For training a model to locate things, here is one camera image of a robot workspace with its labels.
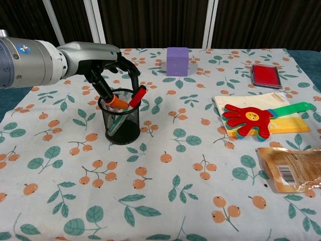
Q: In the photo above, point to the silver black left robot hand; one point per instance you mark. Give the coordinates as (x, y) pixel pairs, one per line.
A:
(82, 56)

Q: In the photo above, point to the red cap marker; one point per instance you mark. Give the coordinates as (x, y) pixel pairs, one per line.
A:
(136, 99)

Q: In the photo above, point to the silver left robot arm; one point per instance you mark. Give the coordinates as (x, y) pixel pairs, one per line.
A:
(27, 62)

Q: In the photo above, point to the black mesh pen holder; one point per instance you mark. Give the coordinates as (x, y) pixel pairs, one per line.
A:
(124, 131)

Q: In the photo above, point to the red hand clapper toy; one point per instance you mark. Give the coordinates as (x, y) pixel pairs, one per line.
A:
(250, 119)

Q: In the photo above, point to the teal table cover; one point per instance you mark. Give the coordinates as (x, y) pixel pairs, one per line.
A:
(10, 100)

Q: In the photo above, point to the purple foam cube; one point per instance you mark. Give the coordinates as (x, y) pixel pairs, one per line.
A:
(177, 62)

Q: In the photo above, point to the floral fruit print tablecloth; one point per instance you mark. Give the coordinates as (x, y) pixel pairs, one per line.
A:
(160, 175)

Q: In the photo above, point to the red ink pad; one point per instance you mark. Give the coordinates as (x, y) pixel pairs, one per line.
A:
(265, 75)

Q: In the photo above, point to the orange foil snack pouch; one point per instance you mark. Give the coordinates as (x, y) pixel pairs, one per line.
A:
(298, 170)

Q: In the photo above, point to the wide white frame post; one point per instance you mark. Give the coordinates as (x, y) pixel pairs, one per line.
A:
(96, 25)

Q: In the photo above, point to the thin white frame post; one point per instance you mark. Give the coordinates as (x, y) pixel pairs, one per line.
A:
(54, 25)

